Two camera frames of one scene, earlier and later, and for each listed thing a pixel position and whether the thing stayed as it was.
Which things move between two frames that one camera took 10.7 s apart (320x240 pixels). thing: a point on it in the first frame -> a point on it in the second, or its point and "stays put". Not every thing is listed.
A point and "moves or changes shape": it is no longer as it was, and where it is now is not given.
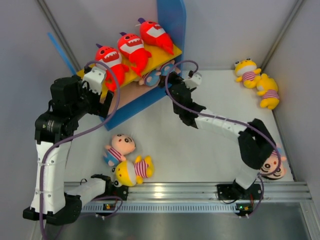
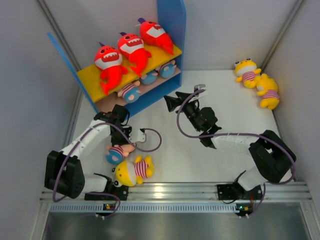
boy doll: x=167 y=67 stays put
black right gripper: x=174 y=78 -> x=173 y=102
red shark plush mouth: x=132 y=47 stays put
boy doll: x=273 y=167 moves or changes shape
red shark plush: x=152 y=33 stays put
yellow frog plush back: x=247 y=73 stays put
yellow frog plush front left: x=129 y=173 stays put
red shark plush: x=112 y=58 stays put
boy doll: x=121 y=145 stays put
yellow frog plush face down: x=268 y=88 stays put
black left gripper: x=98 y=109 -> x=126 y=141
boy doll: x=151 y=78 moves or changes shape
